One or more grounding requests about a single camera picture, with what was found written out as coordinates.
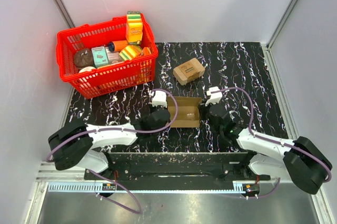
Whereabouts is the small clear plastic bag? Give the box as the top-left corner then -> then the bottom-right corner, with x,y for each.
186,113 -> 195,120

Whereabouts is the brown cardboard box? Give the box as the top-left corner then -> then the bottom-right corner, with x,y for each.
171,96 -> 202,128

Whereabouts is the kitchen scouring pads pack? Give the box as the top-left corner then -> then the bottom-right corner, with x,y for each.
173,58 -> 205,85

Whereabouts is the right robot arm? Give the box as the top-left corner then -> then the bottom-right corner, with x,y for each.
199,103 -> 332,194

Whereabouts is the teal small box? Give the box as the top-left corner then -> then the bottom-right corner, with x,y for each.
91,46 -> 109,68

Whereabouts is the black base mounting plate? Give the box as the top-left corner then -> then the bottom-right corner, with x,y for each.
100,152 -> 270,181

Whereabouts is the orange snack packet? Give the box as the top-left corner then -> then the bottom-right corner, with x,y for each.
140,47 -> 151,57

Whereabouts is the yellow green striped sponge pack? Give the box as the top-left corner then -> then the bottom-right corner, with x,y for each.
119,45 -> 142,61

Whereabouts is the pink packaged item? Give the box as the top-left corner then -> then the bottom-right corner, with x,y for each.
107,51 -> 123,65

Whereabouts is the orange cylindrical can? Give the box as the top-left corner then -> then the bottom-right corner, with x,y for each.
107,40 -> 128,52

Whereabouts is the white round item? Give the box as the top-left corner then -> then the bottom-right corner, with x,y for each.
79,66 -> 97,73

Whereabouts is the orange yellow juice carton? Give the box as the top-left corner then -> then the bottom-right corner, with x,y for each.
126,11 -> 143,45

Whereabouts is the brown round bread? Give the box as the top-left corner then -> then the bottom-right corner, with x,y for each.
73,48 -> 94,69

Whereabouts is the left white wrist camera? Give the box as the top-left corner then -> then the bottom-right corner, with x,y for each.
151,90 -> 167,108

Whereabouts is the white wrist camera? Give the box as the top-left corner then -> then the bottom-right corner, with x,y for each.
205,86 -> 223,106
151,90 -> 167,108

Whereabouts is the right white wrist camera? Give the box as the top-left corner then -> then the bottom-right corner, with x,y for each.
205,86 -> 223,106

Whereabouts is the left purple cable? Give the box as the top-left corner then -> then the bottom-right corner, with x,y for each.
46,89 -> 179,214

